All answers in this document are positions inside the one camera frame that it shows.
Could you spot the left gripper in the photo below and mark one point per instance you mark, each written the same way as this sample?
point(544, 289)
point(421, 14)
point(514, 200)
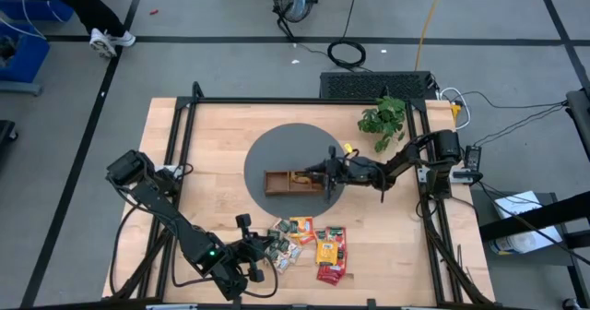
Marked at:
point(237, 259)

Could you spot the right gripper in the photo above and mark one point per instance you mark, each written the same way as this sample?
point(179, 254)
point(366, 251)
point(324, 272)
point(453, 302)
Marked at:
point(352, 171)

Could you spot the orange mango tea packet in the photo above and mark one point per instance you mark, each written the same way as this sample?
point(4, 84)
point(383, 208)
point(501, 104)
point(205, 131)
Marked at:
point(302, 227)
point(308, 241)
point(299, 177)

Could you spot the wooden tea caddy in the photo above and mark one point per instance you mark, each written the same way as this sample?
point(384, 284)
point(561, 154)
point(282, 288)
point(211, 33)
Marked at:
point(276, 183)

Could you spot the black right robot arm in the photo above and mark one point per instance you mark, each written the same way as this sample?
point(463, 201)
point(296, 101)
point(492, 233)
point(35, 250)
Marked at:
point(442, 148)

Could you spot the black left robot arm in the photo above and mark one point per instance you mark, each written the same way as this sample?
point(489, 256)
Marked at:
point(161, 204)

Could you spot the yellow tea packet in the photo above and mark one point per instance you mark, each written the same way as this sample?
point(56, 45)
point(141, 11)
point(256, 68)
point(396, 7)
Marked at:
point(326, 253)

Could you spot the yellow tag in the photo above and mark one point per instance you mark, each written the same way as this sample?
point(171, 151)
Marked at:
point(348, 147)

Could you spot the round grey woven placemat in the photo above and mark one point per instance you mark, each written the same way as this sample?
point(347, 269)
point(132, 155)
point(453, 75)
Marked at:
point(295, 144)

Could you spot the green potted plant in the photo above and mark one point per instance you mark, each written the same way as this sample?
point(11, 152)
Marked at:
point(385, 116)

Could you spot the black computer case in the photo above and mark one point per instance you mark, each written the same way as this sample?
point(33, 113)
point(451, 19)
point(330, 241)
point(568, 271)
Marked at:
point(369, 85)

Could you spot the silver aluminium bar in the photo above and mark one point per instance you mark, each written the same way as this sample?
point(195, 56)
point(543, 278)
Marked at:
point(170, 307)

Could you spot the yellow plug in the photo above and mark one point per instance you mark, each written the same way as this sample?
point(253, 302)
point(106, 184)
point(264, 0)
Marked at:
point(455, 110)

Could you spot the black power brick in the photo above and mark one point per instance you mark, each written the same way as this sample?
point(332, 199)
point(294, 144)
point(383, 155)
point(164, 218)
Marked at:
point(472, 158)

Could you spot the grey side table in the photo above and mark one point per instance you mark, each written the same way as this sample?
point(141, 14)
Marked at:
point(484, 208)

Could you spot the black floor fan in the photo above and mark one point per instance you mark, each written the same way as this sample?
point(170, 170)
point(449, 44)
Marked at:
point(295, 1)

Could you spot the white paper sheet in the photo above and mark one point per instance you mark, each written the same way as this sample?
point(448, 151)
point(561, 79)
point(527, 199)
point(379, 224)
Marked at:
point(521, 199)

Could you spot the black metal beam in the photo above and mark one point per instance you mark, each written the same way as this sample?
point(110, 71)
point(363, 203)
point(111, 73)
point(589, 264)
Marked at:
point(530, 218)

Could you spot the small red scrap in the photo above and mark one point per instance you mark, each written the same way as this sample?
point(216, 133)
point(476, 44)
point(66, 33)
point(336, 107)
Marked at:
point(153, 12)

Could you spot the black wheeled object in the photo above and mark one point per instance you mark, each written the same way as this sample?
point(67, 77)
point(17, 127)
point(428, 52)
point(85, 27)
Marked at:
point(7, 130)

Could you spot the person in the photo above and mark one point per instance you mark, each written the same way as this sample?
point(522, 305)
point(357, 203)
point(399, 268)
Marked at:
point(87, 10)

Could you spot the blue plastic bin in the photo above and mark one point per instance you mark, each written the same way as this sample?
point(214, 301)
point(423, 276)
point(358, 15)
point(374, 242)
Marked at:
point(27, 56)
point(41, 12)

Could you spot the black aluminium table frame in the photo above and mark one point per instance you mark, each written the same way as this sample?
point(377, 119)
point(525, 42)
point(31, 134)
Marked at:
point(299, 100)

